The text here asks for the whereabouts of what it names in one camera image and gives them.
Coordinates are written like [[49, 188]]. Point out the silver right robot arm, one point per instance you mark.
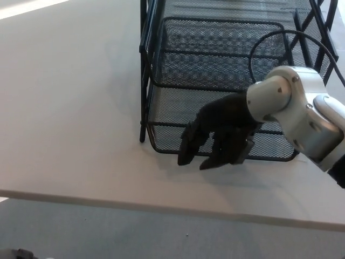
[[296, 108]]

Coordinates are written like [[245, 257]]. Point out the black metal rack frame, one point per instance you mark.
[[143, 81]]

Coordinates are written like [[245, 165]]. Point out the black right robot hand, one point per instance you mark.
[[229, 118]]

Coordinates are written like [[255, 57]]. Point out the dark robot body part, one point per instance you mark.
[[19, 255]]

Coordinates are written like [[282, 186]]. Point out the small black mesh tray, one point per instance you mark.
[[172, 140]]

